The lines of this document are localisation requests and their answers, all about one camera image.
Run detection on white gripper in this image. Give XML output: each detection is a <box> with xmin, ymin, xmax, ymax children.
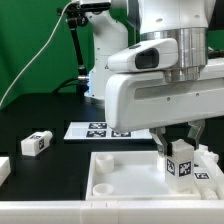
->
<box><xmin>105</xmin><ymin>63</ymin><xmax>224</xmax><ymax>157</ymax></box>

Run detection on white square table top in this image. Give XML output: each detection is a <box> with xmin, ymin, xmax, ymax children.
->
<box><xmin>85</xmin><ymin>151</ymin><xmax>201</xmax><ymax>201</ymax></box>

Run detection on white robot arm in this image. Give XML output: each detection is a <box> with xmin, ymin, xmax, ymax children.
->
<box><xmin>105</xmin><ymin>0</ymin><xmax>224</xmax><ymax>156</ymax></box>

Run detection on white right fence bar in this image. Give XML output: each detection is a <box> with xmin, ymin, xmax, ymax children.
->
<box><xmin>202</xmin><ymin>158</ymin><xmax>224</xmax><ymax>200</ymax></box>

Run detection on white fence bar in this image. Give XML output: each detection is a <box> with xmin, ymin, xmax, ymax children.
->
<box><xmin>202</xmin><ymin>158</ymin><xmax>224</xmax><ymax>200</ymax></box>
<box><xmin>0</xmin><ymin>200</ymin><xmax>224</xmax><ymax>224</ymax></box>

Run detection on white sheet with tags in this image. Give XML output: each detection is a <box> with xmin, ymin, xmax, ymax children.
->
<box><xmin>64</xmin><ymin>122</ymin><xmax>152</xmax><ymax>140</ymax></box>

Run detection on white front fence bar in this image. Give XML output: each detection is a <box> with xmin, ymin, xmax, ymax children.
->
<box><xmin>0</xmin><ymin>200</ymin><xmax>224</xmax><ymax>224</ymax></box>

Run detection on white left fence piece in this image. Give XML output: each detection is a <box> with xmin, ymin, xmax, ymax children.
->
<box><xmin>0</xmin><ymin>157</ymin><xmax>11</xmax><ymax>186</ymax></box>

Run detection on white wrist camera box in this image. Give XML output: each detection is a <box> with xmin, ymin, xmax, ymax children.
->
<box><xmin>107</xmin><ymin>38</ymin><xmax>178</xmax><ymax>73</ymax></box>

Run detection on black cables at base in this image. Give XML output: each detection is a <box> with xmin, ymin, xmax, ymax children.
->
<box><xmin>52</xmin><ymin>77</ymin><xmax>88</xmax><ymax>95</ymax></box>

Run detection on black camera on stand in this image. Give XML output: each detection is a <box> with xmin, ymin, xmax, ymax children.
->
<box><xmin>53</xmin><ymin>0</ymin><xmax>111</xmax><ymax>96</ymax></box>

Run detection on white cable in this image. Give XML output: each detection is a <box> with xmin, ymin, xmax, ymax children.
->
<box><xmin>0</xmin><ymin>0</ymin><xmax>81</xmax><ymax>109</ymax></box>

